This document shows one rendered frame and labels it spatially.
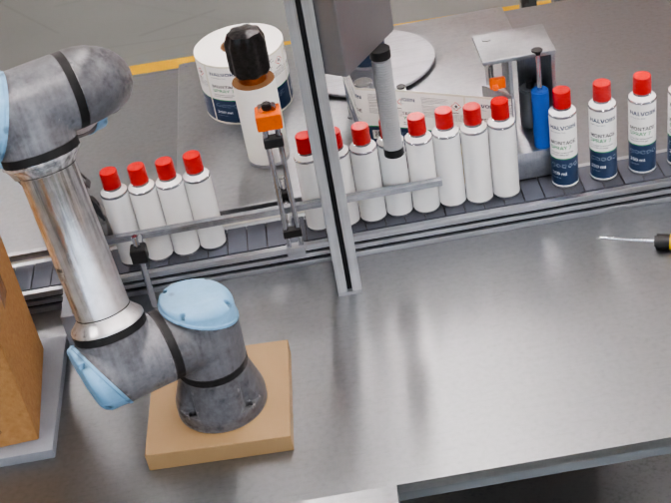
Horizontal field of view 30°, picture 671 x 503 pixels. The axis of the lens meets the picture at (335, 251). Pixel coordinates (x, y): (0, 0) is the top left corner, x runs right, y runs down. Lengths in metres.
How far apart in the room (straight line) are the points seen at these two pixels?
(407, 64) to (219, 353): 1.13
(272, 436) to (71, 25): 3.80
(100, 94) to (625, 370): 0.95
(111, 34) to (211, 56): 2.69
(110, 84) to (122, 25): 3.67
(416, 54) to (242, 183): 0.58
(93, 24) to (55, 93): 3.78
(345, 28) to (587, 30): 1.16
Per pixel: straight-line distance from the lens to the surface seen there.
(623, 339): 2.17
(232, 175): 2.62
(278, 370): 2.14
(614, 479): 2.77
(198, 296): 1.96
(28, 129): 1.81
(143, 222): 2.37
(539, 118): 2.41
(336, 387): 2.13
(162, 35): 5.34
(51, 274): 2.48
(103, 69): 1.84
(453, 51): 2.95
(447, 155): 2.34
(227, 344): 1.97
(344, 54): 2.03
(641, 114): 2.39
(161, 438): 2.07
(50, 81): 1.82
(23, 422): 2.15
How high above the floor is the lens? 2.27
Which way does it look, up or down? 36 degrees down
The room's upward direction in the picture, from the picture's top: 11 degrees counter-clockwise
